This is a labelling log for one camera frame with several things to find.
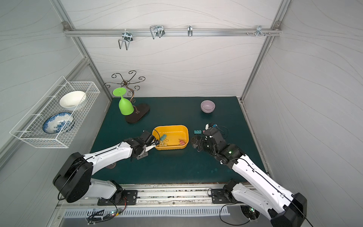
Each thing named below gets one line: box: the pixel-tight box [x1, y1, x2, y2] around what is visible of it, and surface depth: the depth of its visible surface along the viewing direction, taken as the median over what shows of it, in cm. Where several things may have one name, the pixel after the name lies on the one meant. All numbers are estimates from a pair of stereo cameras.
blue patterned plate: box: [42, 112, 75, 134], surface depth 65 cm
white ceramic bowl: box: [59, 90, 87, 111], surface depth 73 cm
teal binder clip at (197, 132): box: [193, 129, 202, 136], surface depth 101 cm
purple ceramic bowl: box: [200, 99, 216, 114], surface depth 113 cm
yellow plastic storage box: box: [152, 124, 190, 150], surface depth 98 cm
